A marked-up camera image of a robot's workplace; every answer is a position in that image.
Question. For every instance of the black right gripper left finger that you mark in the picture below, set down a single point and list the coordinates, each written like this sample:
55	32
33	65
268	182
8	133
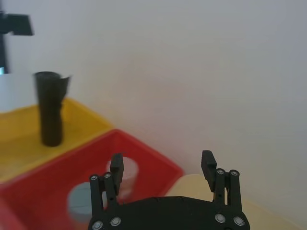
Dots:
98	196

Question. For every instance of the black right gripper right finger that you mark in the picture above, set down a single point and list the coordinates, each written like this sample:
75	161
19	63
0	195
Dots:
233	191

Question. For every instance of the grey tape roll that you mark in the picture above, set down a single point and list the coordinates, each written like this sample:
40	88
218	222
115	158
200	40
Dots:
80	198

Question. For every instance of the pale cream plastic bin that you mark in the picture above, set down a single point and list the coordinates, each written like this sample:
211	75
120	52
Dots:
259	215

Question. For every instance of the white tape roll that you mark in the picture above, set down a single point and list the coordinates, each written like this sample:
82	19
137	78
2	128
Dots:
130	175

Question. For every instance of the red plastic bin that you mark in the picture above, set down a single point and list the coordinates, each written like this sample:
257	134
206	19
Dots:
48	182

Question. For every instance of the yellow plastic bin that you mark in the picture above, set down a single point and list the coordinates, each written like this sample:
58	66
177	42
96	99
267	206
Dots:
79	124

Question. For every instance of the black rolled sheet cylinder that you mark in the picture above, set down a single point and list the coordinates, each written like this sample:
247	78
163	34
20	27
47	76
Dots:
50	107

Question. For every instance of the black stand with block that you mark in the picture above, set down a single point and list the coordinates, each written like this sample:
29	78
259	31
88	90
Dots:
16	24

